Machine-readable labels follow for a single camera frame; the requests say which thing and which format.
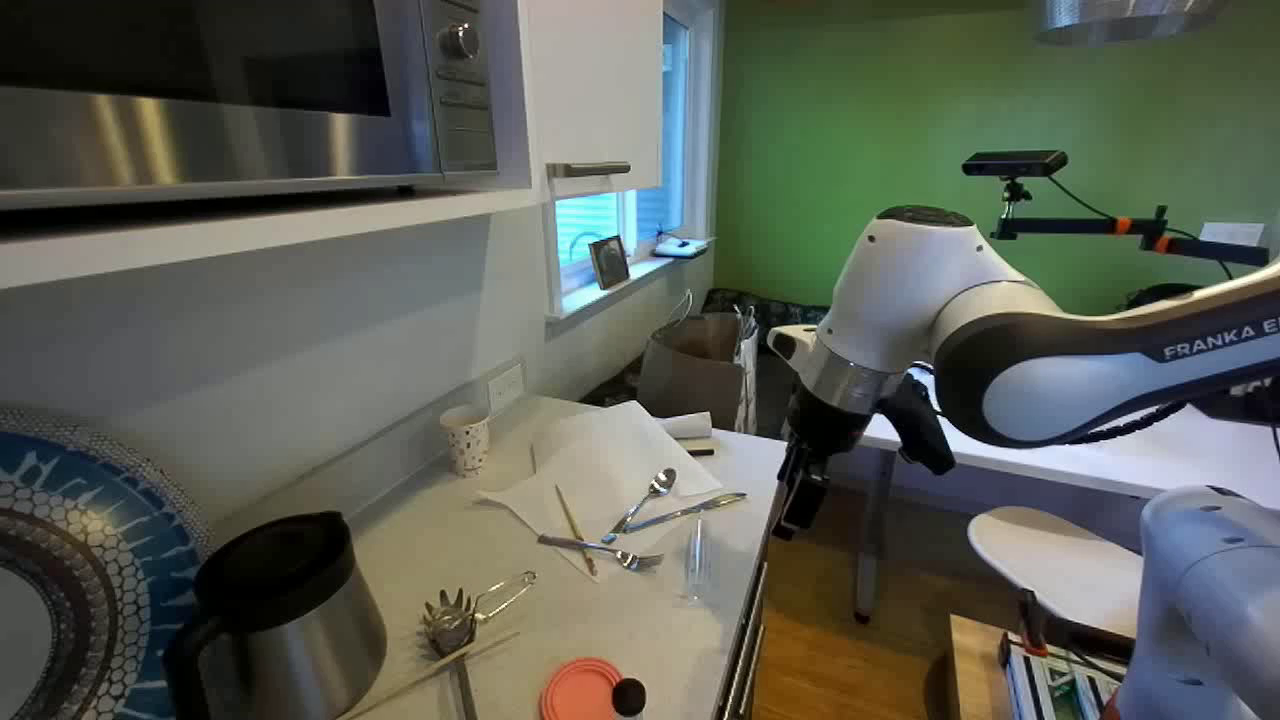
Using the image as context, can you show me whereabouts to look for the stack of books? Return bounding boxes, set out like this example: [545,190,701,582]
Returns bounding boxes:
[997,633,1135,720]

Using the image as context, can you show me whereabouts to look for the steel thermos jug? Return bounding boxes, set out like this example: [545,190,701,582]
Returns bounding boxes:
[161,508,392,720]

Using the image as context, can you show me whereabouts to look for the white window frame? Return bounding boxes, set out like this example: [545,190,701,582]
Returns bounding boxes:
[541,8,729,325]

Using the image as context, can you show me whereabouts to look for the small flat windowsill object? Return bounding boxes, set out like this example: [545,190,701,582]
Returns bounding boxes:
[647,231,713,263]

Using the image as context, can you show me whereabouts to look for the metal fork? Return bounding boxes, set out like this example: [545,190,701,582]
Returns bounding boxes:
[532,531,667,577]

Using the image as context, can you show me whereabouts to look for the white round stool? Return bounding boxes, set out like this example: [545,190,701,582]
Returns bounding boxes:
[965,499,1153,646]

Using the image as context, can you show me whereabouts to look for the metal spoon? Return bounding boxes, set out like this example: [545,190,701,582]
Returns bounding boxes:
[612,462,681,535]

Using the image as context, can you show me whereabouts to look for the white wall label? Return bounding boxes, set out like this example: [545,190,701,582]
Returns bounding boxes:
[1195,215,1269,252]

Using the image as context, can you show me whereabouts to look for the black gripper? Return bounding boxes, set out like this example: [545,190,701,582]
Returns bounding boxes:
[772,393,873,543]

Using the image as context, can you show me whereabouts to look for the clear drinking glass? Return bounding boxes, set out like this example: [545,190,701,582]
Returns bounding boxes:
[676,511,720,607]

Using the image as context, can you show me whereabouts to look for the short wooden chopstick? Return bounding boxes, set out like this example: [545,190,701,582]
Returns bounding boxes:
[547,481,598,579]

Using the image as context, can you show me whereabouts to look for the white cloth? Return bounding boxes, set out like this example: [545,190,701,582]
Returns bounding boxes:
[477,397,732,579]

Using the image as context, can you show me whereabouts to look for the small dark photo frame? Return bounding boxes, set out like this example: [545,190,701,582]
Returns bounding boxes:
[588,231,631,291]

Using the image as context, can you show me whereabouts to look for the white kitchen counter cabinet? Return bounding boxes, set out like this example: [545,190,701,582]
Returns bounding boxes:
[713,434,792,720]

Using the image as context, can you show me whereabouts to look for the blue patterned plate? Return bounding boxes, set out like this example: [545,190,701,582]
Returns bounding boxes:
[0,402,204,720]

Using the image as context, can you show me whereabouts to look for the white wall outlet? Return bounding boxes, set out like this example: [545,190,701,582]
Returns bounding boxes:
[482,361,527,411]

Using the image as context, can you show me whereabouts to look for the white dining table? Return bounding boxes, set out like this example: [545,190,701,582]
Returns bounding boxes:
[848,362,1280,633]

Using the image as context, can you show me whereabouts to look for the metal wire tongs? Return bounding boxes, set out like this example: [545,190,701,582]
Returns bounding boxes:
[463,569,545,628]

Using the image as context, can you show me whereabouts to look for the long wooden stick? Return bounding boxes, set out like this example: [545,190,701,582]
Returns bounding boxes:
[335,623,527,720]

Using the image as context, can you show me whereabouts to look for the white patterned paper cup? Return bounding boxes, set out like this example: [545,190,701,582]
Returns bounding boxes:
[436,402,494,481]

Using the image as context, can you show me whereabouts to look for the wooden crate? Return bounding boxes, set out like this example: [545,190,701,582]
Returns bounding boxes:
[942,612,1021,720]

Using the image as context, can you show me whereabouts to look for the black backpack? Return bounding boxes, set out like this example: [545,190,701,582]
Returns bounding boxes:
[1118,275,1213,312]

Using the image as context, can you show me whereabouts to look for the white wall cabinet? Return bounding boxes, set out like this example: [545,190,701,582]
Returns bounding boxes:
[0,0,670,294]

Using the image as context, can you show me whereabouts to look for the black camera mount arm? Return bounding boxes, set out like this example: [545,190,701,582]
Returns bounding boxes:
[991,174,1277,269]

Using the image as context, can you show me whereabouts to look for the metal table knife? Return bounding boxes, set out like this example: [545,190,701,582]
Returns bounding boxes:
[612,486,750,540]

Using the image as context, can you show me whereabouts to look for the small white box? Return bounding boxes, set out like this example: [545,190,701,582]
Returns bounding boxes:
[660,408,722,459]

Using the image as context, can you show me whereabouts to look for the brown paper bag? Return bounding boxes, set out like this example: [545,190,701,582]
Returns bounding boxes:
[631,307,763,433]

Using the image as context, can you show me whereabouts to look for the black exterior camera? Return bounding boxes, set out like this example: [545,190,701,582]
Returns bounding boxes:
[960,146,1071,182]

